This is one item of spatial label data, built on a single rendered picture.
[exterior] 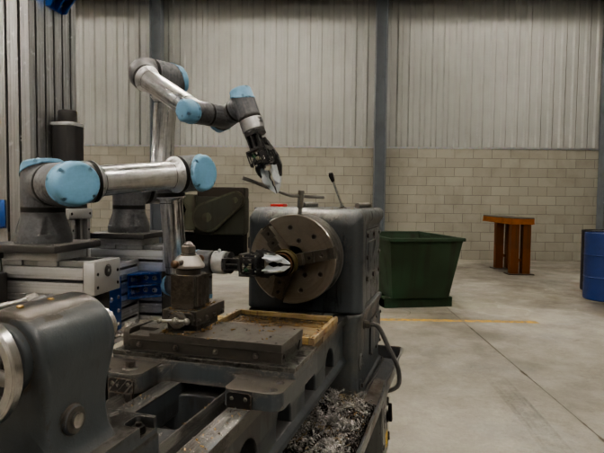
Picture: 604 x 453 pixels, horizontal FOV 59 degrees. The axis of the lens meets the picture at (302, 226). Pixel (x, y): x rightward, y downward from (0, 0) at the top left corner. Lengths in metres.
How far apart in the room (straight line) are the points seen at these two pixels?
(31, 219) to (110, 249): 0.51
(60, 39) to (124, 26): 11.06
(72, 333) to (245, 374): 0.53
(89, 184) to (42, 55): 0.59
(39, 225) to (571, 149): 12.12
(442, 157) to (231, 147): 4.61
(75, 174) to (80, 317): 0.72
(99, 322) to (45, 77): 1.23
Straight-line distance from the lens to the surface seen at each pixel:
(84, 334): 0.82
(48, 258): 1.60
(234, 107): 1.80
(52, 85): 1.98
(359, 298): 2.01
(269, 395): 1.13
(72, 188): 1.49
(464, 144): 12.33
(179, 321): 1.31
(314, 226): 1.84
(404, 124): 12.11
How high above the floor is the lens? 1.29
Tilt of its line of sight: 3 degrees down
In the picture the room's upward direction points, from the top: 1 degrees clockwise
